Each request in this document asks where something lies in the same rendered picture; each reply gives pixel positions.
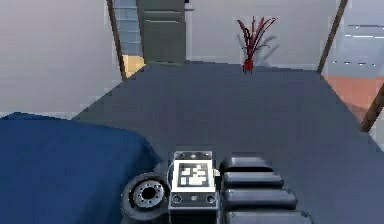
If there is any blue bed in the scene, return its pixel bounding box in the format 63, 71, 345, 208
0, 112, 163, 224

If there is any grey-green room door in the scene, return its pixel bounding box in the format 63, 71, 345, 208
135, 0, 187, 66

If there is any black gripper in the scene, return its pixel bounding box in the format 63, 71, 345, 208
119, 171, 172, 224

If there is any red house plant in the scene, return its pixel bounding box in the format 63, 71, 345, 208
236, 15, 278, 74

